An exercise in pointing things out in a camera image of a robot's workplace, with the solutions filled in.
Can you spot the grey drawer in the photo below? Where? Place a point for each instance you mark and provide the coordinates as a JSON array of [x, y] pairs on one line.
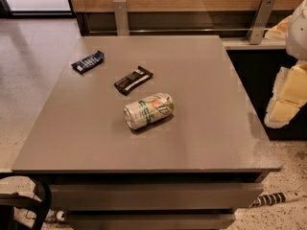
[[182, 196], [151, 221]]

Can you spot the black snack bar wrapper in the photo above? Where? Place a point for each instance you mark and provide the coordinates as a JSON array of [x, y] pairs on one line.
[[126, 84]]

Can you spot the grey lower drawer front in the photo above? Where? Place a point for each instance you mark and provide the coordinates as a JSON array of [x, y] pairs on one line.
[[151, 221]]

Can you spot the black chair frame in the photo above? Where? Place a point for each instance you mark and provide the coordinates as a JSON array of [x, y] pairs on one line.
[[9, 202]]

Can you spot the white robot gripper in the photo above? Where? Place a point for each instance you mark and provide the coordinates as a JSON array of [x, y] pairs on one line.
[[297, 33]]

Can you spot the horizontal metal rail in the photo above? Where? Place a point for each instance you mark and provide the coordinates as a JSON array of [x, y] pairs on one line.
[[232, 32]]

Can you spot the blue snack bar wrapper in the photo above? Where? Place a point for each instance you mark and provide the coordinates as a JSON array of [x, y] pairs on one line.
[[87, 63]]

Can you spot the grey upper drawer front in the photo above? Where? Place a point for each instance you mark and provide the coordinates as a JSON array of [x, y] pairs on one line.
[[182, 196]]

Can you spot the white green 7up can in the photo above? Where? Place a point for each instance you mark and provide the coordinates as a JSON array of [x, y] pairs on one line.
[[148, 110]]

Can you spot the left metal rail bracket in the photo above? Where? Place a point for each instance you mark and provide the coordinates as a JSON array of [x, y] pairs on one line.
[[121, 17]]

